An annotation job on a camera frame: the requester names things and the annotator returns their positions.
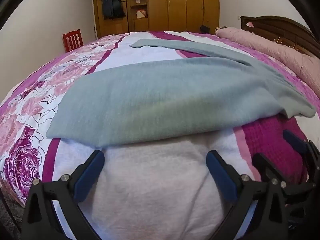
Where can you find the small black speaker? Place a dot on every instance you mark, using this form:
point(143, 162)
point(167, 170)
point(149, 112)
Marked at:
point(204, 28)

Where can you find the rolled pink quilt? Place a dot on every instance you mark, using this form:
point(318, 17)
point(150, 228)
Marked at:
point(287, 55)

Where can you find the floral pink bedspread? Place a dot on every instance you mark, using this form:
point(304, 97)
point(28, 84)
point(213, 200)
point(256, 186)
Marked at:
point(150, 192)

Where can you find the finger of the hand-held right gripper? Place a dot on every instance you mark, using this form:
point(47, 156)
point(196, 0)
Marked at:
point(263, 166)
point(295, 141)

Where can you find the wooden wardrobe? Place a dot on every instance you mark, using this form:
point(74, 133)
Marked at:
point(175, 5)

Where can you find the red white box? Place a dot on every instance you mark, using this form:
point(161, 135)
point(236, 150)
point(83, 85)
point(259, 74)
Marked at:
point(141, 13)

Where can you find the grey pants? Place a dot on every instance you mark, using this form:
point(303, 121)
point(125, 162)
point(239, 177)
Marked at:
point(162, 92)

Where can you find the black hanging jacket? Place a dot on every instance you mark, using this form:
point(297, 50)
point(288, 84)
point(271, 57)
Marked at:
point(112, 5)

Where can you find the dark wooden headboard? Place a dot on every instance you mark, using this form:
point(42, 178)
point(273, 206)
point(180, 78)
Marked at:
point(280, 27)

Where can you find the red wooden chair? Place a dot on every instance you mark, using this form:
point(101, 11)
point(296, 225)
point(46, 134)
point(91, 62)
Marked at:
point(72, 40)

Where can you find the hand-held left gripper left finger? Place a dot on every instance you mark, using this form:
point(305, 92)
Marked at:
point(87, 180)

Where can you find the pink pillow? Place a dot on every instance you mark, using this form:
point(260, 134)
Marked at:
point(250, 24)

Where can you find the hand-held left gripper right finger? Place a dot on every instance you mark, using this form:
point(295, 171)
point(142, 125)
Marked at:
point(222, 177)

